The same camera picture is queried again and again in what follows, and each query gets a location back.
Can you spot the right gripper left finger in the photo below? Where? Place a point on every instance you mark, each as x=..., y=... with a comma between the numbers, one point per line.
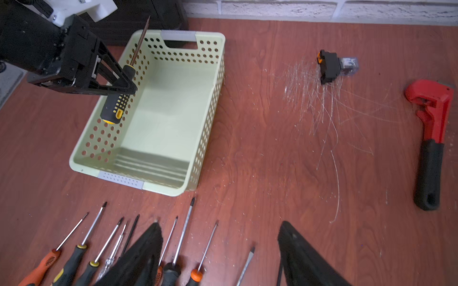
x=138, y=266

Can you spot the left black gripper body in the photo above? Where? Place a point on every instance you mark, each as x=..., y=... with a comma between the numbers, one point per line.
x=75, y=62

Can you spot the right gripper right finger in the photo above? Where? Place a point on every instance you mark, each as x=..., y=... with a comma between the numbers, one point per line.
x=301, y=264

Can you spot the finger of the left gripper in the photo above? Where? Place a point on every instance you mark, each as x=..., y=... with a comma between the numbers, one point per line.
x=99, y=72

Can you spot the black yellow long screwdriver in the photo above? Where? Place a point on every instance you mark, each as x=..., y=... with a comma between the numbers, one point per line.
x=115, y=103

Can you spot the orange short screwdriver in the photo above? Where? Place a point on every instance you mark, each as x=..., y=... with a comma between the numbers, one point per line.
x=197, y=274

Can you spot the orange handle screwdriver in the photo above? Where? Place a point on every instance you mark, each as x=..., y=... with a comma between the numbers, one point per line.
x=35, y=277

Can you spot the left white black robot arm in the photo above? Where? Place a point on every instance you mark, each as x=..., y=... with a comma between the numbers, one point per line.
x=27, y=39

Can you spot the orange black small screwdriver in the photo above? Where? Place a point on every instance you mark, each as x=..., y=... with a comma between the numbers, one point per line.
x=160, y=269

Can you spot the large green black screwdriver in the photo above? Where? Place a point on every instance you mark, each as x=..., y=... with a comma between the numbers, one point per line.
x=172, y=270

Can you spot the light green plastic bin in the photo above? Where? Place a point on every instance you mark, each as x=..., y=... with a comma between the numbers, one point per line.
x=159, y=145

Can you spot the small black relay component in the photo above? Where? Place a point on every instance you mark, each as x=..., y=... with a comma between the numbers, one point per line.
x=332, y=66

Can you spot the red black pipe wrench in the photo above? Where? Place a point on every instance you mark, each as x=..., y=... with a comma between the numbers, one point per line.
x=435, y=100

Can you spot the clear handle tester screwdriver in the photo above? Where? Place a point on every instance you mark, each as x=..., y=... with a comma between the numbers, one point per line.
x=111, y=259

